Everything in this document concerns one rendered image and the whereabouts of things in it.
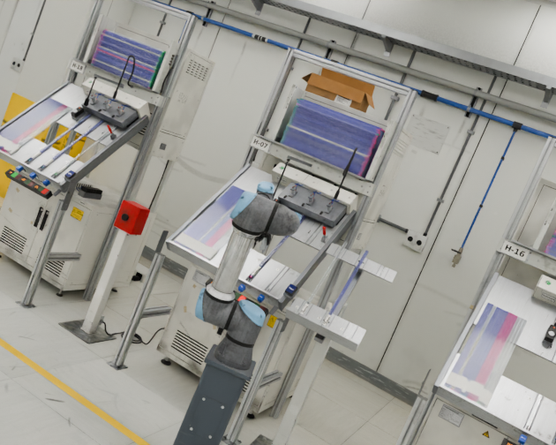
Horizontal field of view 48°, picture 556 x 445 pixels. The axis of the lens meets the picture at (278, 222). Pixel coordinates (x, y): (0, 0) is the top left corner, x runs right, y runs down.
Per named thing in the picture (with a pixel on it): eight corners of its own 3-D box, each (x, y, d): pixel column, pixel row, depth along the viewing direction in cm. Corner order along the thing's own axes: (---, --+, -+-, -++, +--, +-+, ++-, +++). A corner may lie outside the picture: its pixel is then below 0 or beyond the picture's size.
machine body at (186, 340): (252, 424, 322) (298, 316, 315) (151, 358, 349) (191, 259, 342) (299, 397, 381) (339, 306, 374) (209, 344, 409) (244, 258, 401)
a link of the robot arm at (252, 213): (224, 336, 234) (277, 207, 218) (187, 320, 234) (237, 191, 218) (229, 322, 245) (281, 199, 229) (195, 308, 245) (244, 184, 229)
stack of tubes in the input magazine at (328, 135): (360, 176, 320) (381, 127, 316) (278, 142, 340) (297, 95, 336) (367, 179, 331) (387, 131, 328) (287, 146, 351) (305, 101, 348)
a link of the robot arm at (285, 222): (308, 215, 219) (304, 210, 268) (279, 203, 219) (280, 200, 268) (295, 245, 220) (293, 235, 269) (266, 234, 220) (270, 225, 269)
